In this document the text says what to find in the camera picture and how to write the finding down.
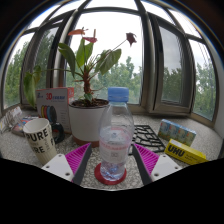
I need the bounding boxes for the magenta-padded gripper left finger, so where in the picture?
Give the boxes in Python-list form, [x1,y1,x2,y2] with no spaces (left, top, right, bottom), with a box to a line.
[41,142,93,186]

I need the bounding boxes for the black lattice trivet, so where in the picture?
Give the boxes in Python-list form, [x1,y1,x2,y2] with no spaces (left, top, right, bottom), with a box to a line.
[128,124,167,156]

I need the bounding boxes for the clear blue-capped water bottle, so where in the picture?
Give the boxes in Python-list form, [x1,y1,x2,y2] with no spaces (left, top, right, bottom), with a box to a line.
[98,86,135,183]

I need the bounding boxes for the white and red filament box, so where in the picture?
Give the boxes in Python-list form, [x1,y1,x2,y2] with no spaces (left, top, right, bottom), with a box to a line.
[35,86,76,134]

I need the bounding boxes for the folded printed paper packets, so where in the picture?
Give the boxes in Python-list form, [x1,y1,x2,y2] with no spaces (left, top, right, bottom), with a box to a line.
[0,105,24,134]

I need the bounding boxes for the flat round red coaster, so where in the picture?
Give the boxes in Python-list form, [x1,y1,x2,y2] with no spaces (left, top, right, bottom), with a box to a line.
[93,162,128,186]

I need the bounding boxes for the yellow glue box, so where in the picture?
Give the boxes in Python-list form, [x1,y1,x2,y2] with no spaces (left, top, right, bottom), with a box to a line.
[164,138,209,166]

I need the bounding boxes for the blue-green pack of small cartons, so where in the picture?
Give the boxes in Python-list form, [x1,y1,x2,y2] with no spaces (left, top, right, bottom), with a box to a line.
[157,118,197,148]

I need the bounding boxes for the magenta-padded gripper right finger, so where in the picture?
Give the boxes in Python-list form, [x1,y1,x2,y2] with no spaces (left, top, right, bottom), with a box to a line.
[131,143,184,186]

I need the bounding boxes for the black tape roll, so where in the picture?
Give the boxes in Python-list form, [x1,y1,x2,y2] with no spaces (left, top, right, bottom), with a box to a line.
[50,122,66,145]

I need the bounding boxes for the potted anthurium in white pot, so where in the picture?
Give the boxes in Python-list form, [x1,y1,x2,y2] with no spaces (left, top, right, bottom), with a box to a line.
[22,27,138,148]

